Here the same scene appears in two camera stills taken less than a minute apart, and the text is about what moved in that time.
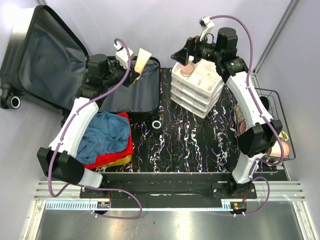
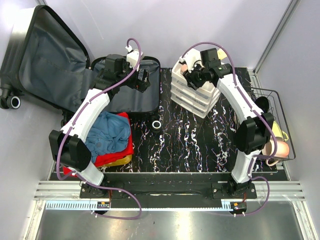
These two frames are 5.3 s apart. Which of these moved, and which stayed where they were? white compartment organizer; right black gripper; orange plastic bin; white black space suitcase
Moved: right black gripper
Stayed: white compartment organizer; orange plastic bin; white black space suitcase
